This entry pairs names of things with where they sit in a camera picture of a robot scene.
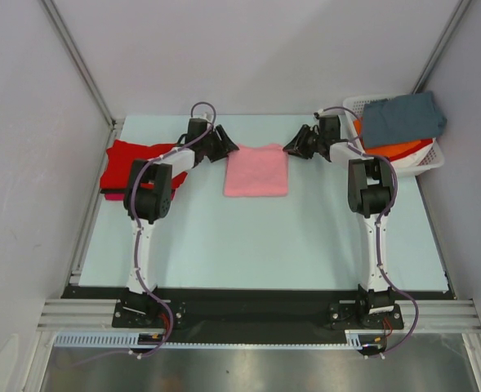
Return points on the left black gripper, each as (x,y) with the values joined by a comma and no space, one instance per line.
(224,147)

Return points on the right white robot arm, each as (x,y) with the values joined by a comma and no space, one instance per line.
(371,193)

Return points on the pink t shirt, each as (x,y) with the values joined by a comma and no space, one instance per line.
(253,172)

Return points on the right aluminium corner post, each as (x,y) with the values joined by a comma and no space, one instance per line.
(443,42)

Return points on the left aluminium corner post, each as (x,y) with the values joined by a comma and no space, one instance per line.
(57,21)

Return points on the red t shirt in basket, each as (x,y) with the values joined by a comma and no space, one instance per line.
(416,149)

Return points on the aluminium corner post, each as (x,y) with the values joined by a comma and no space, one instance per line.
(57,21)
(443,42)

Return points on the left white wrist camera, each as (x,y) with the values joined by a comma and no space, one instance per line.
(208,117)

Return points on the grey blue t shirt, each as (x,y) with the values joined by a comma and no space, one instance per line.
(402,119)

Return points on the orange t shirt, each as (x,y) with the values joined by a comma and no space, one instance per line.
(389,150)

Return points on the aluminium front frame rail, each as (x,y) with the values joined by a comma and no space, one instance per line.
(79,315)

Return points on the folded red t shirt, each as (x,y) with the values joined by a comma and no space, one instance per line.
(121,156)

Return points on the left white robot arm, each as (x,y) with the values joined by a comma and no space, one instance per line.
(147,200)

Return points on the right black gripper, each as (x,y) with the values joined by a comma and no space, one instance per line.
(308,140)

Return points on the white t shirt in basket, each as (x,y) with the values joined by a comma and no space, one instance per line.
(413,159)

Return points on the white slotted cable duct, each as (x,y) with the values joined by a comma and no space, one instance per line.
(342,340)

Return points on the white plastic basket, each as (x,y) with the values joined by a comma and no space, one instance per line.
(432,160)

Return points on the folded magenta t shirt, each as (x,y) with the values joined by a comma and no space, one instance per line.
(114,197)

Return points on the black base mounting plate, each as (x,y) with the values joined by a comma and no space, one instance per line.
(259,315)

